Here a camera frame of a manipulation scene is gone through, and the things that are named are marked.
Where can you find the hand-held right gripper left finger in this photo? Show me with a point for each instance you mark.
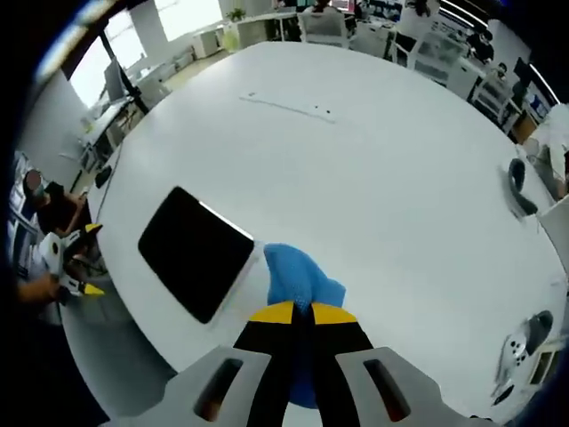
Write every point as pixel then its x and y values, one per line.
pixel 260 338

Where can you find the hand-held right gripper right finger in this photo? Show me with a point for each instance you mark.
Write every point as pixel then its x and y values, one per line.
pixel 342 338

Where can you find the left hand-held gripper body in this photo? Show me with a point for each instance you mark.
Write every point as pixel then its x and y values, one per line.
pixel 55 255

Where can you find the blue cleaning cloth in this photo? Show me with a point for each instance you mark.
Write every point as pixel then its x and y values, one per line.
pixel 293 276

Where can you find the black computer mouse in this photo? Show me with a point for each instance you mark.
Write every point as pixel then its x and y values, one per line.
pixel 103 176

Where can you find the black computer monitor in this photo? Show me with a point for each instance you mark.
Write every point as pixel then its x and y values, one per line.
pixel 114 80

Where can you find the white round-ended device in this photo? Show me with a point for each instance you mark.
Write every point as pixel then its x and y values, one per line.
pixel 518 349

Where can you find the small white open box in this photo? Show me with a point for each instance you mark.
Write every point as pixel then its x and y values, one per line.
pixel 546 364

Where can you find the grey curved object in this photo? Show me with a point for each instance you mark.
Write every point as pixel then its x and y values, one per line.
pixel 518 178

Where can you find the green potted plant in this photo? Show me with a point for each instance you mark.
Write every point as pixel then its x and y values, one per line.
pixel 236 15

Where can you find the white mesh office chair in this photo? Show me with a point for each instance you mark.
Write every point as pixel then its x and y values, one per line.
pixel 322 27
pixel 495 98
pixel 440 55

